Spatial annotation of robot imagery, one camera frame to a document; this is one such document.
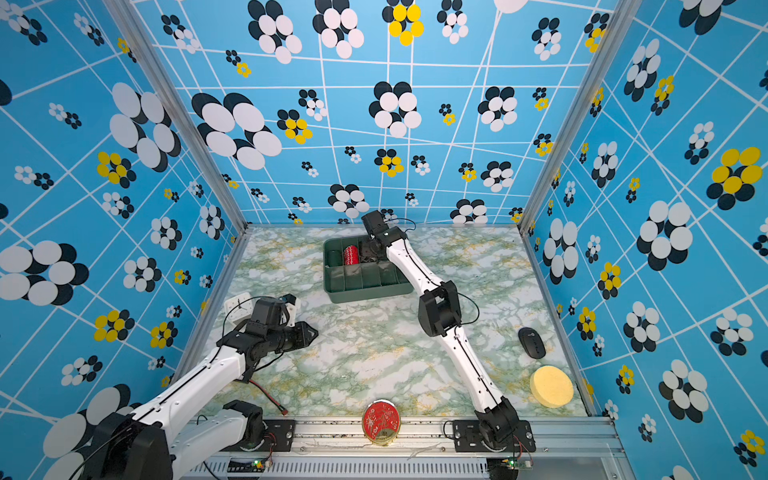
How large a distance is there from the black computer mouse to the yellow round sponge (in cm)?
5

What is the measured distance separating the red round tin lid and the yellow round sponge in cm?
38

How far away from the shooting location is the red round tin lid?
723mm

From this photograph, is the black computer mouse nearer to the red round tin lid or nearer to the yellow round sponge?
the yellow round sponge

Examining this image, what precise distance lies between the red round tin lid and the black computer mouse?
44 cm

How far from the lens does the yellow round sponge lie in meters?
0.78

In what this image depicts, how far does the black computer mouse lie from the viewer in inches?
34.6

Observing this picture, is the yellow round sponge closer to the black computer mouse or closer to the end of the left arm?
the black computer mouse
